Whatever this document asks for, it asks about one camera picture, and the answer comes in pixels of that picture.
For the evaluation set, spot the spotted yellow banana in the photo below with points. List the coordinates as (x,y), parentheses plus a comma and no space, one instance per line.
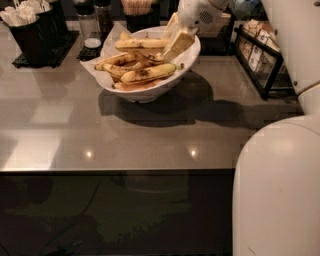
(141,45)

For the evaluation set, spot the small black grid mat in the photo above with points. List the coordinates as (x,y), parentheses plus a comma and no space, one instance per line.
(87,54)

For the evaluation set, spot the back yellow banana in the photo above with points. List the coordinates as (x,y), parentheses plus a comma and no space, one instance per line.
(119,71)

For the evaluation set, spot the black cutlery cup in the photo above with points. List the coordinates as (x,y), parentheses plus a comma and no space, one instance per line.
(33,54)
(43,22)

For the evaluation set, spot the black wire condiment rack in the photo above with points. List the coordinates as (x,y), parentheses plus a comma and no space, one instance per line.
(262,61)

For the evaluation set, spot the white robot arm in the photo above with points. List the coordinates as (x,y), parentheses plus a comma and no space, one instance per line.
(276,191)

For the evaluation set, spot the large black grid mat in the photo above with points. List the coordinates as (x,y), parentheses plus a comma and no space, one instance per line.
(56,56)

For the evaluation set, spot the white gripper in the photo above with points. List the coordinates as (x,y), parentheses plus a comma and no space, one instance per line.
(196,14)

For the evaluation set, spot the front black cutlery cup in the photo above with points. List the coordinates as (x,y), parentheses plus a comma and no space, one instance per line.
(33,54)

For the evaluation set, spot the glass pepper shaker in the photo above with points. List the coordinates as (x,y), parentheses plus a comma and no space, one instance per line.
(104,17)

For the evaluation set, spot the black stir stick cup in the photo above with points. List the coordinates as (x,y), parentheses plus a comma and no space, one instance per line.
(141,14)

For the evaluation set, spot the left lower yellow banana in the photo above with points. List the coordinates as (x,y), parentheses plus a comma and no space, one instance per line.
(118,60)

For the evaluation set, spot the front yellow banana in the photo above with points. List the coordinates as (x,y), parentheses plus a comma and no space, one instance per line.
(151,73)

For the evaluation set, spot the rear black cutlery cup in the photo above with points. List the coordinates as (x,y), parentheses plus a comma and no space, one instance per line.
(43,22)

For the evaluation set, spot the white paper bowl liner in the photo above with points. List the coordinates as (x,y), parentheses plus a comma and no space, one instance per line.
(106,43)

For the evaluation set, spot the black napkin holder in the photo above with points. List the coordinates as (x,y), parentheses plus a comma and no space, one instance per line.
(216,41)

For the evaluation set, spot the glass salt shaker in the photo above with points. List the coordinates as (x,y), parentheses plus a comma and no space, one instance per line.
(88,23)

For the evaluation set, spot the white tilted bowl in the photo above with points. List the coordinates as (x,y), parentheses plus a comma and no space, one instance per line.
(149,59)

